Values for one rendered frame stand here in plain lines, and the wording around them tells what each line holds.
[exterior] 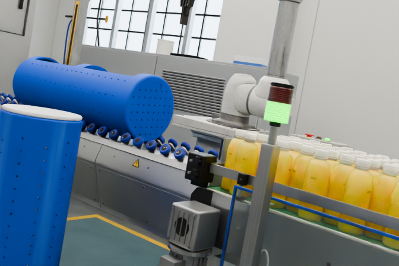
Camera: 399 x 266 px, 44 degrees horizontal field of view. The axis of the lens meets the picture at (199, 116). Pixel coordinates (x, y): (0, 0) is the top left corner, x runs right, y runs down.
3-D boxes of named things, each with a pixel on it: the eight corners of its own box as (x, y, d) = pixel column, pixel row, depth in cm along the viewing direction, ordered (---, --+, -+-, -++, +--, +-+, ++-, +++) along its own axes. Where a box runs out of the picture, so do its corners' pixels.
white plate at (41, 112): (76, 120, 166) (75, 123, 166) (86, 114, 193) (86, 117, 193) (-10, 105, 163) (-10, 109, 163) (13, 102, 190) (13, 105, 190)
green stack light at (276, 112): (271, 120, 134) (275, 102, 134) (292, 124, 130) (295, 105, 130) (258, 118, 129) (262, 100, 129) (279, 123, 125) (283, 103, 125)
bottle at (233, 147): (230, 186, 171) (239, 133, 170) (245, 192, 166) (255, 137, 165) (215, 187, 166) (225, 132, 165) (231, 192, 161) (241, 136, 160)
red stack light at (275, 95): (275, 101, 134) (277, 87, 134) (295, 105, 130) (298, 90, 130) (262, 99, 129) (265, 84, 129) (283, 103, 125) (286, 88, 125)
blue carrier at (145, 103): (57, 110, 277) (62, 59, 274) (170, 141, 222) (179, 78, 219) (9, 108, 255) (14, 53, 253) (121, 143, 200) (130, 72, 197)
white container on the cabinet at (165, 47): (162, 56, 462) (165, 41, 462) (175, 58, 453) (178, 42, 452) (151, 53, 450) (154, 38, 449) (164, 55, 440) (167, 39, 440)
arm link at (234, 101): (231, 112, 275) (238, 73, 274) (259, 119, 265) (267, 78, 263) (214, 110, 262) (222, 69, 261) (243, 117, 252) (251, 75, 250)
